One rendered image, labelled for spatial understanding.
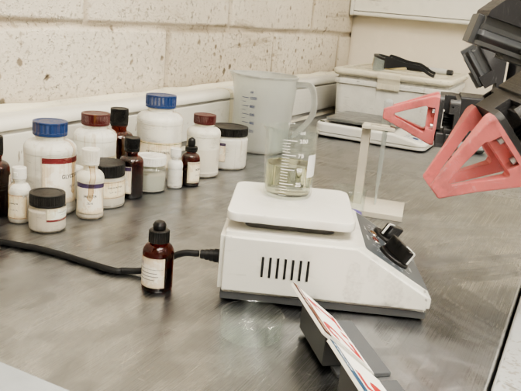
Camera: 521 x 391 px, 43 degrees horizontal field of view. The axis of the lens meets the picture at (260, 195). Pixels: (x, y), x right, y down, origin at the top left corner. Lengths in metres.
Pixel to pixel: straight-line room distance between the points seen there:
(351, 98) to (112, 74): 0.80
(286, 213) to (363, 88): 1.15
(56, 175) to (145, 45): 0.42
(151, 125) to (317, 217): 0.46
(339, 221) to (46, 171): 0.38
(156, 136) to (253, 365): 0.55
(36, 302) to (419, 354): 0.34
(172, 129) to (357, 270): 0.49
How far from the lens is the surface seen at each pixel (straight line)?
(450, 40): 2.07
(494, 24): 0.58
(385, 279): 0.62
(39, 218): 0.79
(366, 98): 1.74
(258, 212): 0.60
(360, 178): 0.96
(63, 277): 0.67
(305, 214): 0.61
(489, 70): 0.93
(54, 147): 0.83
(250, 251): 0.60
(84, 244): 0.76
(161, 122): 1.01
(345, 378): 0.48
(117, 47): 1.13
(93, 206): 0.83
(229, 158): 1.12
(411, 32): 2.09
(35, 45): 1.00
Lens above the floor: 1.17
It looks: 16 degrees down
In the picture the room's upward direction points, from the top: 5 degrees clockwise
